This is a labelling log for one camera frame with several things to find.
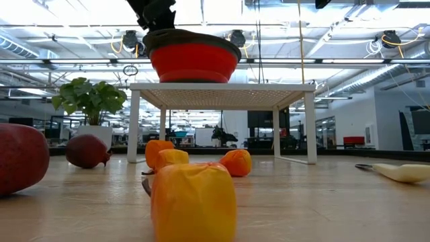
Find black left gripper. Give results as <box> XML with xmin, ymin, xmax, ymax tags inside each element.
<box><xmin>126</xmin><ymin>0</ymin><xmax>177</xmax><ymax>33</ymax></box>

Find red collapsible colander grey rim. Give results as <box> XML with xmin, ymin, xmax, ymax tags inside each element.
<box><xmin>142</xmin><ymin>28</ymin><xmax>242</xmax><ymax>84</ymax></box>

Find small orange toy pepper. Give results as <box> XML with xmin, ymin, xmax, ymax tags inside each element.
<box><xmin>141</xmin><ymin>149</ymin><xmax>190</xmax><ymax>176</ymax></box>
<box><xmin>220</xmin><ymin>149</ymin><xmax>253</xmax><ymax>177</ymax></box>
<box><xmin>141</xmin><ymin>163</ymin><xmax>238</xmax><ymax>242</ymax></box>

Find dark red toy pomegranate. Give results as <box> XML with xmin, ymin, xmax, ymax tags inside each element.
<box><xmin>65</xmin><ymin>134</ymin><xmax>112</xmax><ymax>169</ymax></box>
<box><xmin>0</xmin><ymin>123</ymin><xmax>50</xmax><ymax>197</ymax></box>

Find knife with cream handle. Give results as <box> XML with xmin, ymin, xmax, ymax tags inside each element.
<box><xmin>355</xmin><ymin>163</ymin><xmax>430</xmax><ymax>184</ymax></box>

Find white perforated metal shelf riser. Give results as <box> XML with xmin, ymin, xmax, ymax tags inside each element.
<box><xmin>126</xmin><ymin>83</ymin><xmax>318</xmax><ymax>165</ymax></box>

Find green plant in white pot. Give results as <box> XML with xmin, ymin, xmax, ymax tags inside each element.
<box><xmin>51</xmin><ymin>77</ymin><xmax>128</xmax><ymax>151</ymax></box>

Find white board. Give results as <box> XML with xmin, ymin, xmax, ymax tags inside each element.
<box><xmin>194</xmin><ymin>127</ymin><xmax>216</xmax><ymax>147</ymax></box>

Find black background robot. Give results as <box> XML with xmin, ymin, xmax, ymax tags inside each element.
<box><xmin>211</xmin><ymin>126</ymin><xmax>239</xmax><ymax>148</ymax></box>

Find red box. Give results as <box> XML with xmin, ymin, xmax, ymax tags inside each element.
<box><xmin>343</xmin><ymin>136</ymin><xmax>366</xmax><ymax>146</ymax></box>

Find black ceiling cable reel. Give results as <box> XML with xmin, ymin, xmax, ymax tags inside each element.
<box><xmin>382</xmin><ymin>30</ymin><xmax>402</xmax><ymax>50</ymax></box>
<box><xmin>230</xmin><ymin>29</ymin><xmax>247</xmax><ymax>48</ymax></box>
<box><xmin>122</xmin><ymin>30</ymin><xmax>139</xmax><ymax>50</ymax></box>

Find black hanging cables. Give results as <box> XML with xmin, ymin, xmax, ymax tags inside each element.
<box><xmin>254</xmin><ymin>0</ymin><xmax>266</xmax><ymax>84</ymax></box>

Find dark wall panel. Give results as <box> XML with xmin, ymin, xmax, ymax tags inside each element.
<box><xmin>398</xmin><ymin>106</ymin><xmax>430</xmax><ymax>151</ymax></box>

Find black aluminium rig frame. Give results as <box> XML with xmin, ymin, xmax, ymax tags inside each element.
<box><xmin>0</xmin><ymin>146</ymin><xmax>430</xmax><ymax>163</ymax></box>

